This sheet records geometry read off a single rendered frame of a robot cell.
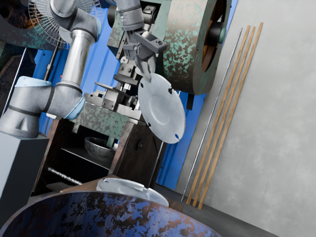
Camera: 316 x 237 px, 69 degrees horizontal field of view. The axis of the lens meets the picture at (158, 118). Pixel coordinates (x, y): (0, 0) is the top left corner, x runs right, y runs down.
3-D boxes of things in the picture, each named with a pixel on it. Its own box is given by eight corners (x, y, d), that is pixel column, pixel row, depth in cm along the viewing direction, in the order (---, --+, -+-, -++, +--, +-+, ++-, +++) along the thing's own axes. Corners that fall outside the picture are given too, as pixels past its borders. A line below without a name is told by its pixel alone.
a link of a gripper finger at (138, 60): (146, 69, 86) (141, 46, 81) (149, 70, 84) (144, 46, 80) (137, 74, 83) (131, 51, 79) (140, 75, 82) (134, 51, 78)
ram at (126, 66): (132, 77, 148) (147, 35, 149) (113, 72, 153) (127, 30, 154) (142, 84, 164) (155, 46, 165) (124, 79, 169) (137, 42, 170)
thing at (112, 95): (106, 108, 131) (114, 86, 132) (86, 101, 136) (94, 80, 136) (125, 114, 155) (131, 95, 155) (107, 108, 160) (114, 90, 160)
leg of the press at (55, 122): (30, 197, 137) (79, 56, 139) (17, 189, 141) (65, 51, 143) (107, 177, 224) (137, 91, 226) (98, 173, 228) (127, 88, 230)
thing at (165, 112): (166, 154, 98) (167, 153, 98) (196, 122, 74) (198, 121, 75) (131, 101, 106) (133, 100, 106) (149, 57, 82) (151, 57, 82)
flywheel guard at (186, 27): (184, 75, 109) (238, -85, 110) (132, 62, 118) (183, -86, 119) (205, 109, 206) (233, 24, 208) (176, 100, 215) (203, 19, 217)
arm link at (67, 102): (39, 114, 99) (69, 14, 116) (74, 124, 107) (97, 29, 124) (45, 108, 89) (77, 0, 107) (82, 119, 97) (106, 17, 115)
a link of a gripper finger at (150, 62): (148, 76, 93) (142, 54, 88) (159, 78, 89) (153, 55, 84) (143, 79, 91) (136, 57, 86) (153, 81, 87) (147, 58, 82)
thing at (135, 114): (139, 120, 141) (142, 111, 141) (81, 100, 155) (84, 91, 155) (154, 124, 169) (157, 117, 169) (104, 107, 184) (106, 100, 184)
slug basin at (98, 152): (112, 169, 140) (117, 153, 140) (69, 150, 151) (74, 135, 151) (134, 165, 172) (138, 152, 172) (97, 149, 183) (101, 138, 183)
